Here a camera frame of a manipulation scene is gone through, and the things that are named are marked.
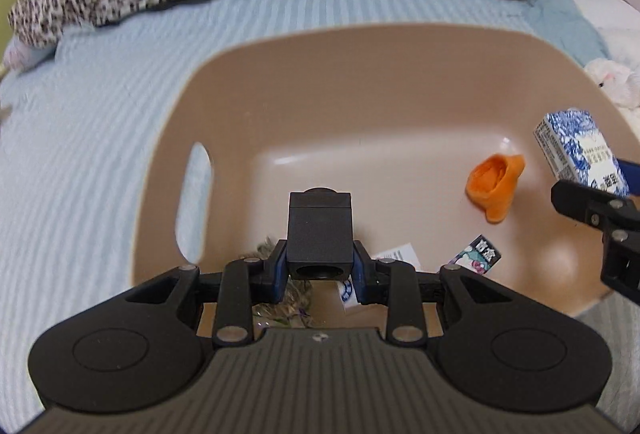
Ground beige plastic basin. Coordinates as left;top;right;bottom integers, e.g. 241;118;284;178
130;16;640;317

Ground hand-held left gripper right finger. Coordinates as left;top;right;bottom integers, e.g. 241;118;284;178
352;239;517;347

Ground blue white milk carton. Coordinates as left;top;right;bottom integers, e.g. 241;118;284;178
532;109;632;198

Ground black rectangular box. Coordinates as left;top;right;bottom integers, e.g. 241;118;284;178
285;187;354;283

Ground pale pink cloth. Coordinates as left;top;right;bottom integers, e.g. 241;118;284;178
1;36;57;74

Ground light blue striped bedsheet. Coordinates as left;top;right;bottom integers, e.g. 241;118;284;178
0;0;640;415

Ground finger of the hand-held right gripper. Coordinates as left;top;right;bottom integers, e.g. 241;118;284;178
550;179;640;306
616;157;640;201

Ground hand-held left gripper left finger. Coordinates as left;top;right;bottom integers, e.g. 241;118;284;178
122;239;289;348

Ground white plush toy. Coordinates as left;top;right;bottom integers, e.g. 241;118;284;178
584;58;640;109

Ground light blue cloth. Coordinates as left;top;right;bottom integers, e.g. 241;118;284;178
527;0;610;66

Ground clear wrapper with dried flowers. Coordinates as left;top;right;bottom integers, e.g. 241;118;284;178
239;239;317;331

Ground white packet with blue print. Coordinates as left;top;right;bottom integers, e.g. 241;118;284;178
334;242;419;313

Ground small black pink packet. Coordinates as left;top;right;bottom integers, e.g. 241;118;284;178
447;234;503;276

